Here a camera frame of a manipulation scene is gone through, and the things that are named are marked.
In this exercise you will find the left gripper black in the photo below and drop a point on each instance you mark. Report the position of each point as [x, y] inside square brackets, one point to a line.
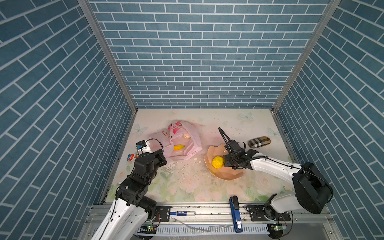
[159, 155]

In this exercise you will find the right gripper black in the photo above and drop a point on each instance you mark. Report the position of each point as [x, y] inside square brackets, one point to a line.
[225, 161]

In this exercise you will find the pink faceted bowl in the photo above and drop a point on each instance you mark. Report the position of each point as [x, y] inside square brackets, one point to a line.
[227, 174]

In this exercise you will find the yellow toy fruit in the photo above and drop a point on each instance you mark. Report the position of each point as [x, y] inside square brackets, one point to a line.
[218, 162]

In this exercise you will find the pink plastic bag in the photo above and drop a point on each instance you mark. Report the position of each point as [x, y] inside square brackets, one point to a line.
[172, 135]

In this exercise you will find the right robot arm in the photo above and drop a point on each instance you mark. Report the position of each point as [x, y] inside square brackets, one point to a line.
[311, 191]

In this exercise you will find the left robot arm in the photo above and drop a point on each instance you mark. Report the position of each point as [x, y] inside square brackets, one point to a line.
[131, 208]

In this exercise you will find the pen refill box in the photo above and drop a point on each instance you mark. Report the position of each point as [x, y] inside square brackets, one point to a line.
[132, 157]

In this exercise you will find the plaid glasses case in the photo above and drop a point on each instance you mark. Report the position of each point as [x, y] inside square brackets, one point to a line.
[258, 142]

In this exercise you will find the yellow green toy mango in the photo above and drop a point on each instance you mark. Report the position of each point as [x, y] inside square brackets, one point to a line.
[178, 147]

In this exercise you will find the blue stapler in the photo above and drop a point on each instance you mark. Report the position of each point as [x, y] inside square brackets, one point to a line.
[235, 213]

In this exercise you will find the cream bun fruit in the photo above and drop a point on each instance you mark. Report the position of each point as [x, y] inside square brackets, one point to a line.
[186, 136]

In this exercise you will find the blue marker pen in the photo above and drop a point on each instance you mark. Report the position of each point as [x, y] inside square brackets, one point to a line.
[183, 213]

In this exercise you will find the left circuit board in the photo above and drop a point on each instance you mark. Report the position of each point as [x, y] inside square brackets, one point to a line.
[147, 230]

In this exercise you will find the circuit board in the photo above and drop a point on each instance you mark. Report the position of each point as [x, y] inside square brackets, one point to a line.
[276, 228]
[147, 230]

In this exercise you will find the right circuit board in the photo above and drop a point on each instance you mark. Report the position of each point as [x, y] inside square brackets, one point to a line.
[276, 228]

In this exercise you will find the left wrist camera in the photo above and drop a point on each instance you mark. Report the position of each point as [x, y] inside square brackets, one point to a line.
[143, 147]

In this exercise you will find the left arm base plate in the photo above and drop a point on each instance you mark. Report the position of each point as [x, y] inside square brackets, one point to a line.
[162, 214]

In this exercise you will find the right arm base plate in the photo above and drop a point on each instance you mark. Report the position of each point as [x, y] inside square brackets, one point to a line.
[259, 214]

